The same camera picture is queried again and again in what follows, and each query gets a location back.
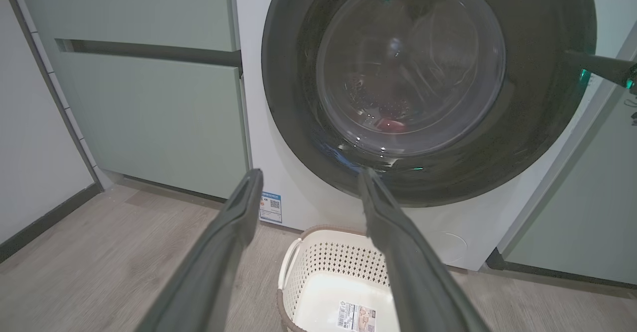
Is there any blue energy label sticker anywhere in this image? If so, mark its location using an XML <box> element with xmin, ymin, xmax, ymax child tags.
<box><xmin>258</xmin><ymin>191</ymin><xmax>283</xmax><ymax>224</ymax></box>

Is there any white washing machine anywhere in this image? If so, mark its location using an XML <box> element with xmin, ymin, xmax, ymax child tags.
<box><xmin>234</xmin><ymin>0</ymin><xmax>637</xmax><ymax>272</ymax></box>

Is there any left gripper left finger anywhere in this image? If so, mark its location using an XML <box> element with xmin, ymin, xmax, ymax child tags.
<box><xmin>135</xmin><ymin>168</ymin><xmax>264</xmax><ymax>332</ymax></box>

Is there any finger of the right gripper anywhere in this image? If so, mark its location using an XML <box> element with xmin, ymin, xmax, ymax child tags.
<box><xmin>565</xmin><ymin>49</ymin><xmax>637</xmax><ymax>90</ymax></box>

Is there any black baseboard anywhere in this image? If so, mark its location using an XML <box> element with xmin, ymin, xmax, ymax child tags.
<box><xmin>0</xmin><ymin>183</ymin><xmax>104</xmax><ymax>264</ymax></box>

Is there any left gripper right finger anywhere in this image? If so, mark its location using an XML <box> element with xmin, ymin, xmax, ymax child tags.
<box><xmin>357</xmin><ymin>167</ymin><xmax>492</xmax><ymax>332</ymax></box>

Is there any paper label in basket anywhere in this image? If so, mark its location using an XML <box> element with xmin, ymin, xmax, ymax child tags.
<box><xmin>337</xmin><ymin>301</ymin><xmax>378</xmax><ymax>332</ymax></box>

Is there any green cabinet with drawer gap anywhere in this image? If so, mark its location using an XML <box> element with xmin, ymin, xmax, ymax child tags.
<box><xmin>14</xmin><ymin>0</ymin><xmax>252</xmax><ymax>201</ymax></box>

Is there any plain green cabinet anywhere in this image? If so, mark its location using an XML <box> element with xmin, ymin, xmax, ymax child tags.
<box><xmin>485</xmin><ymin>21</ymin><xmax>637</xmax><ymax>291</ymax></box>

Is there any black round washing machine door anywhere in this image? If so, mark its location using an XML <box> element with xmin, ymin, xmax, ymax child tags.
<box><xmin>261</xmin><ymin>0</ymin><xmax>598</xmax><ymax>208</ymax></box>

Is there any cream perforated laundry basket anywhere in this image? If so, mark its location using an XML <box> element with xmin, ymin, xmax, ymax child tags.
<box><xmin>276</xmin><ymin>225</ymin><xmax>400</xmax><ymax>332</ymax></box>

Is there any red and white garment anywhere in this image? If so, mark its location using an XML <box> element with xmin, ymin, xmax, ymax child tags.
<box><xmin>376</xmin><ymin>117</ymin><xmax>410</xmax><ymax>134</ymax></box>

